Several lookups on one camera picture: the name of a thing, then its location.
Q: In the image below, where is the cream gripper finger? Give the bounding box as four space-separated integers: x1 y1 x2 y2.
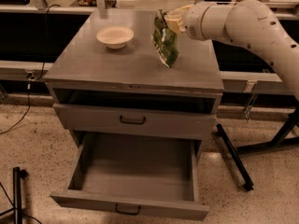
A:
169 5 192 16
164 14 185 35

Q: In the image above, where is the green jalapeno chip bag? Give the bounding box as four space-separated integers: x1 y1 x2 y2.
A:
151 10 178 68

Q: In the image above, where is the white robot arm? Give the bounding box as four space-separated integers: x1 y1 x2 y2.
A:
164 0 299 98

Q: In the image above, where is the grey drawer cabinet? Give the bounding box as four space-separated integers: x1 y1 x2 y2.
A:
43 8 225 161

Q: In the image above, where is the closed grey middle drawer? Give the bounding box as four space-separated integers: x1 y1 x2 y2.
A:
53 104 216 140

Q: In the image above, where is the open grey bottom drawer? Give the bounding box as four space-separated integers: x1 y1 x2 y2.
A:
51 133 209 221

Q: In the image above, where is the white bowl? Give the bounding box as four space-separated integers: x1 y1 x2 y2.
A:
96 26 134 49

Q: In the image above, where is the black stand base right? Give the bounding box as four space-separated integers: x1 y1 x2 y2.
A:
216 107 299 191

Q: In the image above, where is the black stand leg left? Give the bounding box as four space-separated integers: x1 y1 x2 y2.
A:
0 167 25 224

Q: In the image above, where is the black drawer handle middle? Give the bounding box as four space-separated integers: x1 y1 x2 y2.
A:
120 116 146 125

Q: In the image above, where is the black drawer handle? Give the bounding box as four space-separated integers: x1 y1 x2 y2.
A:
120 116 146 125
115 203 141 216

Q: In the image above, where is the black power cable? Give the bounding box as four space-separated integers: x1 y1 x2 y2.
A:
0 4 62 135

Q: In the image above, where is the grey barrier rail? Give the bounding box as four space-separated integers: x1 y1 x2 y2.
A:
0 6 291 95

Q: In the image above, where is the black drawer handle bottom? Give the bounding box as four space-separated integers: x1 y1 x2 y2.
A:
115 203 141 216

